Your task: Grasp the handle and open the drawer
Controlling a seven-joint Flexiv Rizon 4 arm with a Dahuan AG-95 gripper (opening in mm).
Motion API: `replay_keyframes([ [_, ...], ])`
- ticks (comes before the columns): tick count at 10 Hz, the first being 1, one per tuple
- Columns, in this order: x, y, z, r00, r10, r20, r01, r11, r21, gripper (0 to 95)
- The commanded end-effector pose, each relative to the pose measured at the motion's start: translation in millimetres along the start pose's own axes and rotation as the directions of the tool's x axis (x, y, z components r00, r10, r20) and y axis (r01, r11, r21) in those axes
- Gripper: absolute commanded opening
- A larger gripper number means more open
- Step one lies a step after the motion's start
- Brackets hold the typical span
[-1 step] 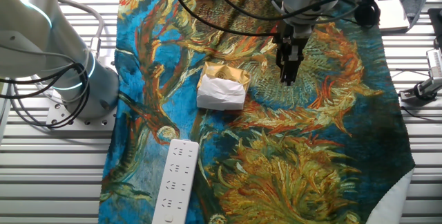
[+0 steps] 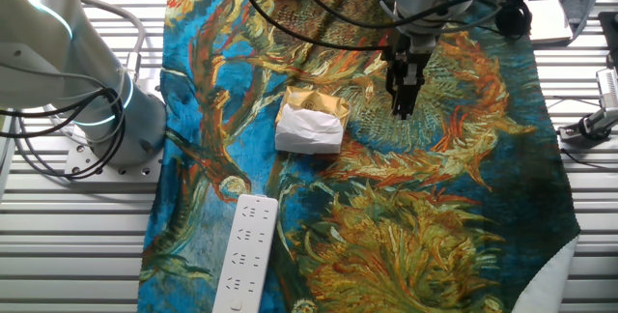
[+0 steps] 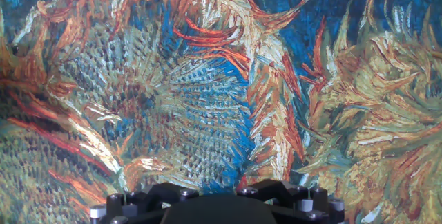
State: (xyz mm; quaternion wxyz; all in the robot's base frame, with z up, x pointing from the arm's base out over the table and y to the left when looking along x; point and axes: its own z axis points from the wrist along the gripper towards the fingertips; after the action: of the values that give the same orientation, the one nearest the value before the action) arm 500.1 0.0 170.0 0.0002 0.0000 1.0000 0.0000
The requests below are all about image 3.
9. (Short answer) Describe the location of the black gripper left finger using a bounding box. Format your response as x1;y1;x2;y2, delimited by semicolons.
88;181;201;224

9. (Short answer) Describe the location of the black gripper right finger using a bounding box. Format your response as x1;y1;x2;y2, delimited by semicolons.
236;178;346;224

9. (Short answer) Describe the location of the sunflower painting cloth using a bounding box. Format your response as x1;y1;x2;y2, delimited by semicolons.
0;0;442;224

